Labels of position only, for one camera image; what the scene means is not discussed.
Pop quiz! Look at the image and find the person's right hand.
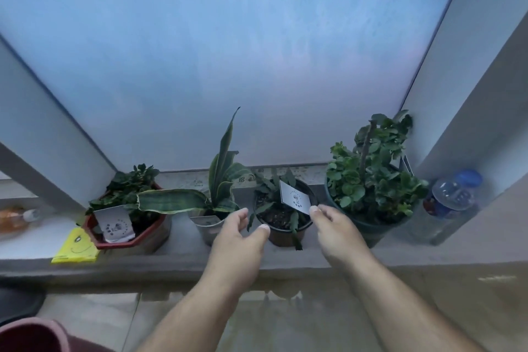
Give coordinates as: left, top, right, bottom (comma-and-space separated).
309, 204, 375, 277

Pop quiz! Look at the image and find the person's left hand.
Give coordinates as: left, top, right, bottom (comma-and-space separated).
207, 207, 271, 287

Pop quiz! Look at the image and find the person's right forearm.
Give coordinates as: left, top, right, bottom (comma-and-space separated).
332, 256, 476, 352

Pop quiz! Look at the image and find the person's left forearm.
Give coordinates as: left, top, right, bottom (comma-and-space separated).
135, 277, 257, 352

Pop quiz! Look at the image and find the small dark round plant pot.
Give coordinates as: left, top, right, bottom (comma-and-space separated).
252, 178, 319, 249

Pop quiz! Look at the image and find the dark green succulent plant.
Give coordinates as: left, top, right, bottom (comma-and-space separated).
246, 168, 315, 252

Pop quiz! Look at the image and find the grey plant pot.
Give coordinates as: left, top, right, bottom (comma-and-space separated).
188, 209, 241, 247

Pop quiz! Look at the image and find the large dark plant pot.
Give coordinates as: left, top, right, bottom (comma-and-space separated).
324, 166, 414, 247

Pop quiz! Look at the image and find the tall bushy leafy plant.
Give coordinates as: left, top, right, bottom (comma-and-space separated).
325, 110, 430, 225

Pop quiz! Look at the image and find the striped snake plant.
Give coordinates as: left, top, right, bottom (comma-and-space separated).
136, 107, 255, 217

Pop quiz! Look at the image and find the grey stone window sill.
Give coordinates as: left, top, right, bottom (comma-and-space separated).
0, 165, 528, 283

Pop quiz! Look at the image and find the clear blue-capped water bottle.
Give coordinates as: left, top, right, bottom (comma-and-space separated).
406, 169, 483, 246

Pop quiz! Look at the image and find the red octagonal plant pot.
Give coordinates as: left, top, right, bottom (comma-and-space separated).
82, 186, 172, 252

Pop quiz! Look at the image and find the small green leafy plant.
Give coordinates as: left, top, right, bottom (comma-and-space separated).
85, 163, 166, 237

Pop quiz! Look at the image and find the yellow smiley packet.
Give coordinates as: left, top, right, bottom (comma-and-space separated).
51, 227, 101, 265

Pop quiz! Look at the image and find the frosted window pane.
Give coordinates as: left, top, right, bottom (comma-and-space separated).
0, 0, 476, 173

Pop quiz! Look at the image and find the orange liquid bottle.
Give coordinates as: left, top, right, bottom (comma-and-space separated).
0, 206, 42, 237

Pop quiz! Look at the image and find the black round object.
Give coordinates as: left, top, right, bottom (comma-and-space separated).
0, 286, 46, 328

